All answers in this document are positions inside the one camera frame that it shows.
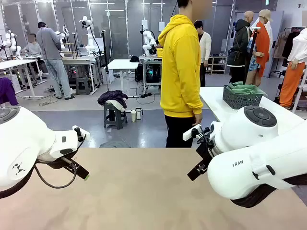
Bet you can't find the white height-adjustable desk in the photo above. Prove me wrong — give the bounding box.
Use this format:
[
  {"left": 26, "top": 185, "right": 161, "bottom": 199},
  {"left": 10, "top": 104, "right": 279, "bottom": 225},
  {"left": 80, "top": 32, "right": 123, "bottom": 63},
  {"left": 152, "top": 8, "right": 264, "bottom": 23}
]
[
  {"left": 107, "top": 59, "right": 140, "bottom": 98},
  {"left": 0, "top": 58, "right": 47, "bottom": 100}
]

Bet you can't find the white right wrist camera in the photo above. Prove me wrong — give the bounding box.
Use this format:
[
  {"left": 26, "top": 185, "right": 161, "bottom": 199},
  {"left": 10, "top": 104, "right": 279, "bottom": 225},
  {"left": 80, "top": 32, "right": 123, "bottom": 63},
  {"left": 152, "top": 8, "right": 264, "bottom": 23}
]
[{"left": 182, "top": 124, "right": 209, "bottom": 144}]

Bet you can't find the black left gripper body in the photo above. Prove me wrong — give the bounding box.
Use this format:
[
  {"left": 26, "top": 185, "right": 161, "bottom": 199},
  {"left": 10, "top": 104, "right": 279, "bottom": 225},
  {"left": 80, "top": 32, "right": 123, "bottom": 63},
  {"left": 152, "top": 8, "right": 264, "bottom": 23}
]
[{"left": 35, "top": 150, "right": 79, "bottom": 169}]

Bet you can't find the grey plastic stool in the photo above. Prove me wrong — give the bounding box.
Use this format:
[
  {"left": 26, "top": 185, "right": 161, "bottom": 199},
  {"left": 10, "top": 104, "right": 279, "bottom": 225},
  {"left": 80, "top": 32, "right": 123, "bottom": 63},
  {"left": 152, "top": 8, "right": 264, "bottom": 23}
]
[{"left": 103, "top": 103, "right": 129, "bottom": 130}]

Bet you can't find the person's right hand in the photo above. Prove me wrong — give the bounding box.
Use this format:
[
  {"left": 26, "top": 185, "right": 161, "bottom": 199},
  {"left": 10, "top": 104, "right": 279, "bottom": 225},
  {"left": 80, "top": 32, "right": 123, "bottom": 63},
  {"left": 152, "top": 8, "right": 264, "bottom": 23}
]
[{"left": 193, "top": 114, "right": 204, "bottom": 127}]

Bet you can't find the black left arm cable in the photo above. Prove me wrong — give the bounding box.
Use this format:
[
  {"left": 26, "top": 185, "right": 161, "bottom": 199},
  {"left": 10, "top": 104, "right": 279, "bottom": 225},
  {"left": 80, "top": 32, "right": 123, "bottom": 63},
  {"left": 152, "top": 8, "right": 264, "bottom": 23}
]
[{"left": 0, "top": 160, "right": 78, "bottom": 199}]

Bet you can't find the seated person light shirt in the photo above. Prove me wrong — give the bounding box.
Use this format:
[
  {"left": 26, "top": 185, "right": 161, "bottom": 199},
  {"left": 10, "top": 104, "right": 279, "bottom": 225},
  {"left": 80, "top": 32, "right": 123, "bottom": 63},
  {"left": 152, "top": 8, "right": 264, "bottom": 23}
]
[{"left": 23, "top": 33, "right": 43, "bottom": 56}]

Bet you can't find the clothes rack with coats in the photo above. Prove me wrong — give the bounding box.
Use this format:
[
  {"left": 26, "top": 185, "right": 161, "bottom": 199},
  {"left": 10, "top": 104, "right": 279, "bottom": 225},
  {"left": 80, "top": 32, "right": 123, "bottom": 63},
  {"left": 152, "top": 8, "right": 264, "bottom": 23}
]
[{"left": 273, "top": 27, "right": 302, "bottom": 78}]

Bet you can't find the grey plastic basket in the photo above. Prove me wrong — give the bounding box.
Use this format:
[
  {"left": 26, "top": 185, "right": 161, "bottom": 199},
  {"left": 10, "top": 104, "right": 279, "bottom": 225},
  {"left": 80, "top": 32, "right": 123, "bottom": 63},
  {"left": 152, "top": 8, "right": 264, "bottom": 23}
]
[{"left": 222, "top": 85, "right": 264, "bottom": 110}]

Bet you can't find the purple cloth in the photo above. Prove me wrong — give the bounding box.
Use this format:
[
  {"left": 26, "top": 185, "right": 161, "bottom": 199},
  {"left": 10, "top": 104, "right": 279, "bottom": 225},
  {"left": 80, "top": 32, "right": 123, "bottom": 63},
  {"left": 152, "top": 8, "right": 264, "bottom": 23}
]
[{"left": 0, "top": 77, "right": 20, "bottom": 106}]

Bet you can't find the black right arm hose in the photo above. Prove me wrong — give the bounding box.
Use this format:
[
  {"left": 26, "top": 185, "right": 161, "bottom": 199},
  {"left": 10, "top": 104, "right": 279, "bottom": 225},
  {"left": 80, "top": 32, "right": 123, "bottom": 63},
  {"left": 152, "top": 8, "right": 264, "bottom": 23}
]
[{"left": 230, "top": 176, "right": 307, "bottom": 208}]

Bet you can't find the white metal workbench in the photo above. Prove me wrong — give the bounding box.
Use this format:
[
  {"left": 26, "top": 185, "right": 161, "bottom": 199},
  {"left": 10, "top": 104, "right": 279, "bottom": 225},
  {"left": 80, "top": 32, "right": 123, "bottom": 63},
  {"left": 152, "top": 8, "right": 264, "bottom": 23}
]
[{"left": 61, "top": 55, "right": 99, "bottom": 95}]

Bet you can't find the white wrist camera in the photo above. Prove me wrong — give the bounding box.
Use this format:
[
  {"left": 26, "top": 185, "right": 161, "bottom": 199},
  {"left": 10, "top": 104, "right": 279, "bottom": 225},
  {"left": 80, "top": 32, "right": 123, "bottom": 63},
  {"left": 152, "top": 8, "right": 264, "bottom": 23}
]
[
  {"left": 71, "top": 125, "right": 91, "bottom": 144},
  {"left": 182, "top": 124, "right": 209, "bottom": 144}
]

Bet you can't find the round black floor base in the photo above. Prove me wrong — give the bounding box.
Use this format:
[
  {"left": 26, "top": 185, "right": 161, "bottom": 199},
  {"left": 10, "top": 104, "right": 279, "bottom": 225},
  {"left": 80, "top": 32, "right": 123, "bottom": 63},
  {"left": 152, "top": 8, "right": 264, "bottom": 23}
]
[{"left": 99, "top": 139, "right": 132, "bottom": 149}]

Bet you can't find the person in grey sweater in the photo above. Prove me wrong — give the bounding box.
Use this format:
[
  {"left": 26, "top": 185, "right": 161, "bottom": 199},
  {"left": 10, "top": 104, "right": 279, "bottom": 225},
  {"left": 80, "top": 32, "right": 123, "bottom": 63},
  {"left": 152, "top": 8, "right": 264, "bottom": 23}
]
[{"left": 36, "top": 21, "right": 76, "bottom": 100}]

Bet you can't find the person's right forearm yellow sleeve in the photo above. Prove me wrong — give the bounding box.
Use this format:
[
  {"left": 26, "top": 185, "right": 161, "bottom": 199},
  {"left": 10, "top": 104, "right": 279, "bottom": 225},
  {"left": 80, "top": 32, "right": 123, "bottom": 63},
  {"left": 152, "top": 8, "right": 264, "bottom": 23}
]
[{"left": 184, "top": 79, "right": 204, "bottom": 117}]

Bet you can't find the grey step stool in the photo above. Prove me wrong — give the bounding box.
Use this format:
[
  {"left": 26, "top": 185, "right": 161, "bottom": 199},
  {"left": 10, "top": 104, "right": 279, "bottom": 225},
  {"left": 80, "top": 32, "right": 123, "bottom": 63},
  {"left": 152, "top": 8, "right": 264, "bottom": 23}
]
[{"left": 76, "top": 77, "right": 93, "bottom": 95}]

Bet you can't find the white rectangular table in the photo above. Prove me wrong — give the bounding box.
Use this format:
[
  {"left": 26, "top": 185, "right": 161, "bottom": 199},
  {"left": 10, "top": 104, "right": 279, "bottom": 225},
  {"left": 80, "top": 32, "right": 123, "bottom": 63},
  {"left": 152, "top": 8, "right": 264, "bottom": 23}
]
[{"left": 199, "top": 86, "right": 307, "bottom": 127}]

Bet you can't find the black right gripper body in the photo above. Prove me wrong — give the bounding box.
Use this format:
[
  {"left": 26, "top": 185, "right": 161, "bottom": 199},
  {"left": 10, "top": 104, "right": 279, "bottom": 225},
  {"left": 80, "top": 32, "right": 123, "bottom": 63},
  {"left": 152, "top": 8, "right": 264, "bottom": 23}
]
[{"left": 196, "top": 140, "right": 216, "bottom": 166}]

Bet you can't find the mannequin with orange trousers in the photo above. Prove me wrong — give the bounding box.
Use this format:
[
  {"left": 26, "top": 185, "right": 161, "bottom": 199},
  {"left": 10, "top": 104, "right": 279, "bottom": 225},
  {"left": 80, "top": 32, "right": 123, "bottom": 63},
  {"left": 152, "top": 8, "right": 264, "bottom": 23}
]
[{"left": 279, "top": 28, "right": 307, "bottom": 109}]

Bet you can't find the wooden shoe rack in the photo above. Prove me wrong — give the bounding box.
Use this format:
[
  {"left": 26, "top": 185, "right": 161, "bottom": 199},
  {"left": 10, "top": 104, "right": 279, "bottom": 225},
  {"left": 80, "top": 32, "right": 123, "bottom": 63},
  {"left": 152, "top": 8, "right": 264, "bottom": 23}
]
[{"left": 206, "top": 56, "right": 228, "bottom": 75}]

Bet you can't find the person in white cardigan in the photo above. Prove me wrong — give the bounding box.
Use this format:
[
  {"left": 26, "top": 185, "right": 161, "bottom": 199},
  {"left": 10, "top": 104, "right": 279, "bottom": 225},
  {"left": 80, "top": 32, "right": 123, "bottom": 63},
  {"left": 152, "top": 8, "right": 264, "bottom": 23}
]
[{"left": 193, "top": 20, "right": 213, "bottom": 87}]

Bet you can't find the mannequin in dark jacket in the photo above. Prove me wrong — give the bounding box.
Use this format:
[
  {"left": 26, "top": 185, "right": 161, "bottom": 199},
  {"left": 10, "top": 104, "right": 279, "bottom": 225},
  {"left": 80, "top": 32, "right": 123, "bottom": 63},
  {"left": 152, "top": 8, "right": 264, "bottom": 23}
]
[{"left": 226, "top": 11, "right": 255, "bottom": 85}]

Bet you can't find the black tripod pole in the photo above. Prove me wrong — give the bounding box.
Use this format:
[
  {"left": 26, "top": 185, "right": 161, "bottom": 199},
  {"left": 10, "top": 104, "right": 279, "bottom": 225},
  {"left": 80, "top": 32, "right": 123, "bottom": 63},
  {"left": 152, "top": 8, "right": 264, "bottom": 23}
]
[{"left": 100, "top": 30, "right": 112, "bottom": 92}]

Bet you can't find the person in yellow hoodie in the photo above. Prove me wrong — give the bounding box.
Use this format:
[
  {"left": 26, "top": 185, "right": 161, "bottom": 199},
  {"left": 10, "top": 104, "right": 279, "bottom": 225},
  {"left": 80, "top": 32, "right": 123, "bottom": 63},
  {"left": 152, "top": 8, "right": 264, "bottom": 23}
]
[{"left": 158, "top": 0, "right": 213, "bottom": 148}]

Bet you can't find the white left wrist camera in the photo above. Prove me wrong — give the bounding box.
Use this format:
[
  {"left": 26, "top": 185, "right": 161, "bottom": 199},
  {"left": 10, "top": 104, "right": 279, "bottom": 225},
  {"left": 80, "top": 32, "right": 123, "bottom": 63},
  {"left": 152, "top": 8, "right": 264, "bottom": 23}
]
[{"left": 71, "top": 125, "right": 91, "bottom": 144}]

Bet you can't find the white crumpled garment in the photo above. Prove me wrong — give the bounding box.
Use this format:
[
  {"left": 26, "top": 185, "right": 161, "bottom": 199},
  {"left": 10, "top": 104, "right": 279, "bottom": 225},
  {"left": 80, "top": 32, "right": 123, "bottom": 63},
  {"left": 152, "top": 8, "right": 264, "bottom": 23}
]
[{"left": 105, "top": 99, "right": 127, "bottom": 113}]

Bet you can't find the mannequin with orange garment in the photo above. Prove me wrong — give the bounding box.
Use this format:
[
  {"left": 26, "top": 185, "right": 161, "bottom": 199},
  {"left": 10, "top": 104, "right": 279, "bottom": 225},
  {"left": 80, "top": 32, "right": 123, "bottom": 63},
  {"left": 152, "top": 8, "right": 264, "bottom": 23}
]
[{"left": 245, "top": 9, "right": 274, "bottom": 87}]

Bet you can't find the computer tower with lights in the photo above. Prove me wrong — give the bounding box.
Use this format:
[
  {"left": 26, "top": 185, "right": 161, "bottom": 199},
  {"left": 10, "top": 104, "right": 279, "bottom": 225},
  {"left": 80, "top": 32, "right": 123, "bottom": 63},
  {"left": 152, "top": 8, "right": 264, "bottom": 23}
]
[{"left": 144, "top": 64, "right": 162, "bottom": 85}]

